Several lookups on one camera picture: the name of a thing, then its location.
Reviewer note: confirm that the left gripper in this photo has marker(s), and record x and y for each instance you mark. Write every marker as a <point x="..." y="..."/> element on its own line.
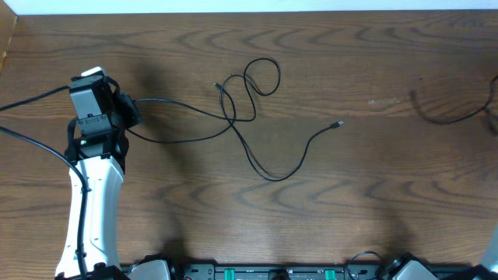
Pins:
<point x="130" y="113"/>

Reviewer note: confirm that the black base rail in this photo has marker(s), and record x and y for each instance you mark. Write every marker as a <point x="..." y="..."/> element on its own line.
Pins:
<point x="366" y="265"/>

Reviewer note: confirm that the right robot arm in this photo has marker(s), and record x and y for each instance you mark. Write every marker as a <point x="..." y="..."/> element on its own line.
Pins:
<point x="491" y="249"/>

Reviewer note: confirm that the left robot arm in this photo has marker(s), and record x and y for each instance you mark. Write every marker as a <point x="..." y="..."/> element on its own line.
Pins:
<point x="97" y="147"/>

